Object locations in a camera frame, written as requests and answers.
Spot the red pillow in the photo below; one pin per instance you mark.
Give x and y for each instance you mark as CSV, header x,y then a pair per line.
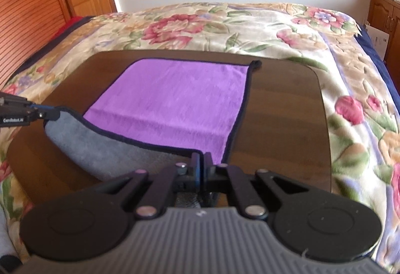
x,y
66,26

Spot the purple and grey towel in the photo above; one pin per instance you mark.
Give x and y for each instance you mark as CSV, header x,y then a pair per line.
x,y
157,112

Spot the dark wooden lap tray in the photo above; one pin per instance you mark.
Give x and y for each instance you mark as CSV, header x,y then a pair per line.
x,y
283,129

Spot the floral bed blanket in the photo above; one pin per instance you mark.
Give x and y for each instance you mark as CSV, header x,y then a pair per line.
x,y
361,103

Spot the wooden slatted wardrobe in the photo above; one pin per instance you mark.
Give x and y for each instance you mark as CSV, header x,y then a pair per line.
x,y
26,26

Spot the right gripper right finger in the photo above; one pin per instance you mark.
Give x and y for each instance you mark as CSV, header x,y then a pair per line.
x,y
236,185

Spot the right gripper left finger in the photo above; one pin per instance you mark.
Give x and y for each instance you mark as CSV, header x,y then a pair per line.
x,y
161,193

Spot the white paper bag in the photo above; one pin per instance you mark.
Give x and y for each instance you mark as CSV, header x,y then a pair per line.
x,y
380,40

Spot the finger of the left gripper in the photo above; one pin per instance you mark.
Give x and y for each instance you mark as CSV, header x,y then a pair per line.
x,y
17,111

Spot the wooden sideboard cabinet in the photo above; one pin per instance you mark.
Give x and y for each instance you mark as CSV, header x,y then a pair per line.
x,y
384,15

